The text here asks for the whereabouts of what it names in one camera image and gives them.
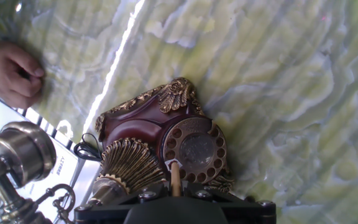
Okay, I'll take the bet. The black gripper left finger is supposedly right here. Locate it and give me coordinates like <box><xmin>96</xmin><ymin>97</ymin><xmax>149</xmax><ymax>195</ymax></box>
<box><xmin>74</xmin><ymin>183</ymin><xmax>170</xmax><ymax>224</ymax></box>

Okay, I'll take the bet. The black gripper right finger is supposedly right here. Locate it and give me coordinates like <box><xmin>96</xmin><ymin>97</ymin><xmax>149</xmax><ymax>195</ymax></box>
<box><xmin>181</xmin><ymin>182</ymin><xmax>277</xmax><ymax>224</ymax></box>

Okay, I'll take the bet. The short wooden stick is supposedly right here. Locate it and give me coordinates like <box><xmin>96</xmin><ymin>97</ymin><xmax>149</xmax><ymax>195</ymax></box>
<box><xmin>170</xmin><ymin>161</ymin><xmax>182</xmax><ymax>197</ymax></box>

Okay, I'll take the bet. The antique red rotary phone base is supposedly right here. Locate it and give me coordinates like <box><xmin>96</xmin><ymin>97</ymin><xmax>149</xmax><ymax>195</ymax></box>
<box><xmin>34</xmin><ymin>77</ymin><xmax>234</xmax><ymax>224</ymax></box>

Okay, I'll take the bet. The brass and red phone handset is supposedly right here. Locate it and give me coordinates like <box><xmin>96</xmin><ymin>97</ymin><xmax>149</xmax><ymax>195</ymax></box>
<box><xmin>0</xmin><ymin>121</ymin><xmax>57</xmax><ymax>224</ymax></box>

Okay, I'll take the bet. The person bare hand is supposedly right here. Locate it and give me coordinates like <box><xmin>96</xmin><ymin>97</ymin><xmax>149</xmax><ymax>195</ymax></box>
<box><xmin>0</xmin><ymin>40</ymin><xmax>46</xmax><ymax>110</ymax></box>

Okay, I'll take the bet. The printed instruction paper sheet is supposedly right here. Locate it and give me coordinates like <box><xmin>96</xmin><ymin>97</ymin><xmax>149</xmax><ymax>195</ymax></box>
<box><xmin>0</xmin><ymin>90</ymin><xmax>102</xmax><ymax>224</ymax></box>

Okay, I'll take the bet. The green marble pattern mat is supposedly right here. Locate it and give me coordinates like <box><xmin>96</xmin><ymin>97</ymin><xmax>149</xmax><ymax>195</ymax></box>
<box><xmin>0</xmin><ymin>0</ymin><xmax>358</xmax><ymax>224</ymax></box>

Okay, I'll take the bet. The thin black phone cable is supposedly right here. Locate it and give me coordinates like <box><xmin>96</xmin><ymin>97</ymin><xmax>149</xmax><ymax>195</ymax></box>
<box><xmin>73</xmin><ymin>133</ymin><xmax>103</xmax><ymax>162</ymax></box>

